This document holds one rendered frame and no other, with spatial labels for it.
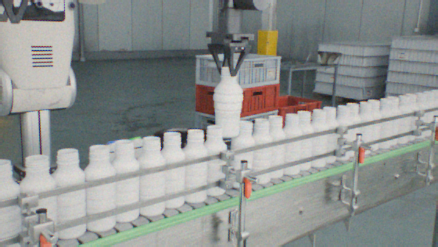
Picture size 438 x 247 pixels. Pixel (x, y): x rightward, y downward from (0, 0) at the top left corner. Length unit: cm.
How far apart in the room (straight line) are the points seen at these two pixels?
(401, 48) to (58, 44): 673
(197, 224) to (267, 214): 24
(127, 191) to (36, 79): 61
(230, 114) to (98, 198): 37
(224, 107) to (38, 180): 45
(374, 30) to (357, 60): 445
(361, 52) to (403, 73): 83
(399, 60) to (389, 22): 477
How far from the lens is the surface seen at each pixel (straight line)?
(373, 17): 1281
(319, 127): 140
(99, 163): 95
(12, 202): 89
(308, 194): 137
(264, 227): 127
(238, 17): 112
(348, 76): 846
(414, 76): 780
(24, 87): 149
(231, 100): 112
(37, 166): 90
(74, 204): 95
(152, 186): 102
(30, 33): 149
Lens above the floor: 142
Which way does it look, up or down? 13 degrees down
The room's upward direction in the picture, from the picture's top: 2 degrees clockwise
